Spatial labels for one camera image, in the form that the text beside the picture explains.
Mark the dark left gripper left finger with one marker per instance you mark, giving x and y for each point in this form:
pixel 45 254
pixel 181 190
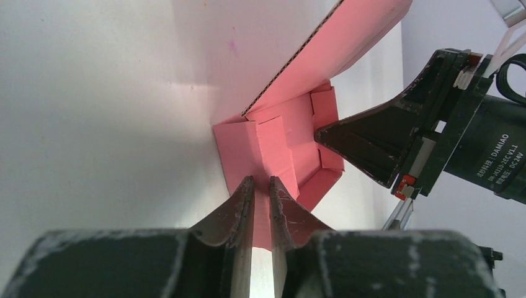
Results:
pixel 225 236

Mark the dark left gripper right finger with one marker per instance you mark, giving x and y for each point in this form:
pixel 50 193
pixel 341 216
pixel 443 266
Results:
pixel 294 260

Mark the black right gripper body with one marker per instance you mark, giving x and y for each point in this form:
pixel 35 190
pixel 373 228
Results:
pixel 444 98

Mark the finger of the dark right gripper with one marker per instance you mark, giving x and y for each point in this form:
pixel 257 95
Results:
pixel 378 140

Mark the pink cardboard box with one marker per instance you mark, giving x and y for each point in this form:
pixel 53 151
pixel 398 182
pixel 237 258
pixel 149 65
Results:
pixel 274 134

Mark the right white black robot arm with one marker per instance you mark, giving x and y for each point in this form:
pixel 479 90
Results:
pixel 491 153

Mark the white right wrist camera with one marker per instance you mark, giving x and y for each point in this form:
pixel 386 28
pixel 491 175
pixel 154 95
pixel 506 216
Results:
pixel 512 12

